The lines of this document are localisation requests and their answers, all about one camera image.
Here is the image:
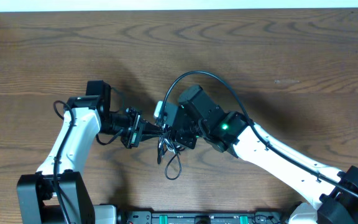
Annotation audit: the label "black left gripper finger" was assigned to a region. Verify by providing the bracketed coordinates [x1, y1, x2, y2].
[143, 120, 163, 133]
[140, 131, 163, 142]

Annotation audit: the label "black USB cable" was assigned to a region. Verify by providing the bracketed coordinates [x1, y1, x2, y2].
[156, 130, 186, 181]

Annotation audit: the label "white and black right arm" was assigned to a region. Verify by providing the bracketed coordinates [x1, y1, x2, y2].
[175, 106, 358, 223]

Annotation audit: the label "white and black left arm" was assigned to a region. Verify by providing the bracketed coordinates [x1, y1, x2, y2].
[17, 95, 161, 223]

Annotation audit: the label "black right camera cable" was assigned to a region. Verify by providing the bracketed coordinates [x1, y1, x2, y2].
[159, 70, 358, 210]

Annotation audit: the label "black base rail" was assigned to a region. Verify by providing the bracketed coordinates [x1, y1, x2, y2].
[91, 203, 295, 224]

